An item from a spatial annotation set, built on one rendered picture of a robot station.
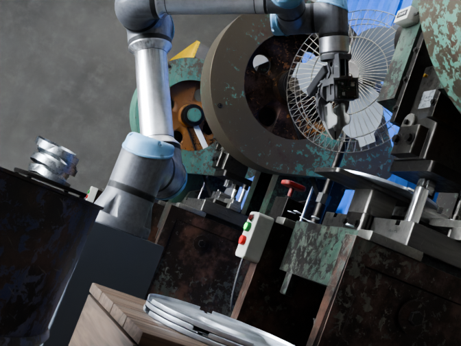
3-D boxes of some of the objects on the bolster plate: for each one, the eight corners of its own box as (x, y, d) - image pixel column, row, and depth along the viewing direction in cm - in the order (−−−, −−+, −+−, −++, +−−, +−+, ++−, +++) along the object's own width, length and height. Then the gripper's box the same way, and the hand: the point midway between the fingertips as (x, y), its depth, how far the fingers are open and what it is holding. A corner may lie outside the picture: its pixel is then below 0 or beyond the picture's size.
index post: (409, 222, 156) (422, 183, 158) (402, 220, 159) (415, 183, 160) (418, 226, 157) (431, 187, 158) (411, 224, 160) (424, 187, 161)
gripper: (328, 51, 163) (332, 139, 164) (360, 52, 167) (363, 138, 167) (311, 57, 171) (315, 140, 172) (342, 58, 175) (346, 139, 175)
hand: (333, 134), depth 172 cm, fingers closed
